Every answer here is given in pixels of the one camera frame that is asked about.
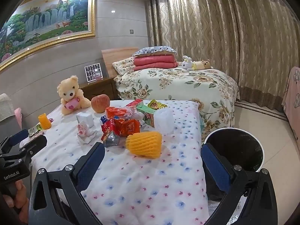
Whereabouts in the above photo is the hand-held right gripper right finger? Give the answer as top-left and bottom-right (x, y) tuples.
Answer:
(201, 142), (285, 225)

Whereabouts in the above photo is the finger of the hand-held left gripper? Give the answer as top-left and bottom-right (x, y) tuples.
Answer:
(14, 135), (47, 160)
(0, 129), (29, 149)

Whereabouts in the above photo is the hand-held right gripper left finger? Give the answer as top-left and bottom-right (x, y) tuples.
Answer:
(28, 142), (106, 225)

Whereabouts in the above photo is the silver foil wrapper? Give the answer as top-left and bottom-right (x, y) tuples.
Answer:
(103, 131), (120, 148)

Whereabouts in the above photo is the pink white wrapper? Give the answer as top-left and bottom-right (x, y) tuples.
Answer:
(77, 121), (98, 144)

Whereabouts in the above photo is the black white-rimmed trash bin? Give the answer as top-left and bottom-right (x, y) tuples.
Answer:
(203, 127), (266, 174)

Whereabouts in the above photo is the small red packet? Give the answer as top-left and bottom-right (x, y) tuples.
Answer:
(101, 116), (118, 141)

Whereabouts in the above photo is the red white snack bag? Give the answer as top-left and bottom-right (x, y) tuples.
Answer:
(105, 106), (139, 120)

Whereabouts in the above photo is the large yellow foam net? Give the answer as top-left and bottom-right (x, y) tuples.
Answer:
(126, 131), (163, 158)

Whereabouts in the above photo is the white foam net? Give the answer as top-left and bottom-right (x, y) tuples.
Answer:
(153, 108), (175, 135)

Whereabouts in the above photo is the green juice carton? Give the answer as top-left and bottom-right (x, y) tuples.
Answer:
(136, 104), (157, 127)

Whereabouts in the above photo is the person's left hand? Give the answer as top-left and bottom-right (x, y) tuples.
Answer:
(3, 180), (30, 216)

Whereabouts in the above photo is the green packet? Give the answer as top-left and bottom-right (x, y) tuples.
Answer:
(28, 125), (44, 136)

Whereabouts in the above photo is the plain pink cloth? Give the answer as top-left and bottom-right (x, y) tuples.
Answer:
(14, 108), (23, 123)

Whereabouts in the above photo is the orange juice cup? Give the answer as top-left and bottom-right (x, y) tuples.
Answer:
(38, 113), (52, 130)

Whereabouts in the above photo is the silver foil sheet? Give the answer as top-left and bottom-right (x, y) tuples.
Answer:
(207, 198), (246, 225)

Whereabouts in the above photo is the cream teddy bear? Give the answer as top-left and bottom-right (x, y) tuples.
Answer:
(57, 75), (91, 115)

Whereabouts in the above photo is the red apple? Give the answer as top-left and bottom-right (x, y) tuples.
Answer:
(91, 94), (110, 113)

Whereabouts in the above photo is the white flower-dotted bed sheet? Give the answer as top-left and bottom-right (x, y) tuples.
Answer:
(30, 100), (210, 225)

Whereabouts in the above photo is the red white carton box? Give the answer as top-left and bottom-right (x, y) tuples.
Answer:
(126, 99), (147, 107)

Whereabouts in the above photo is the wooden nightstand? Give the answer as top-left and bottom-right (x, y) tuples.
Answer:
(79, 77), (119, 101)

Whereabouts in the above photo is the yellow snack bag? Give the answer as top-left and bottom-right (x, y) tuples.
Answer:
(147, 99), (168, 110)

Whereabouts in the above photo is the bed with floral cover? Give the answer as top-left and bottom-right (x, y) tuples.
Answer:
(114, 67), (241, 146)

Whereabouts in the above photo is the pink printed cloth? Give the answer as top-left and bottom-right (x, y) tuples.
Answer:
(281, 66), (300, 146)

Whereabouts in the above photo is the floral pillow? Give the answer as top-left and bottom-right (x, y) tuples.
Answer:
(112, 57), (135, 77)

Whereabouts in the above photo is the white rabbit plush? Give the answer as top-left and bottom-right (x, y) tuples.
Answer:
(179, 55), (196, 70)

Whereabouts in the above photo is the wooden headboard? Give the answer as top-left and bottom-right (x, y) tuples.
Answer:
(101, 47), (139, 78)

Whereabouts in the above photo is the folded red blanket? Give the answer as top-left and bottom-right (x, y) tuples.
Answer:
(133, 54), (179, 72)

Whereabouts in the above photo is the gold-framed landscape painting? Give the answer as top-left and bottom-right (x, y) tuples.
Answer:
(0, 0), (96, 72)

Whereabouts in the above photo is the blue flowered white pillow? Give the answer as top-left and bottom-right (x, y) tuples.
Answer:
(132, 46), (177, 58)

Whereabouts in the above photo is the beige patterned curtain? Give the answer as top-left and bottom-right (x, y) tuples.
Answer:
(147, 0), (300, 108)

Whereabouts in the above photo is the photo collage frame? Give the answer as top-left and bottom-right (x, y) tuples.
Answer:
(85, 63), (104, 83)

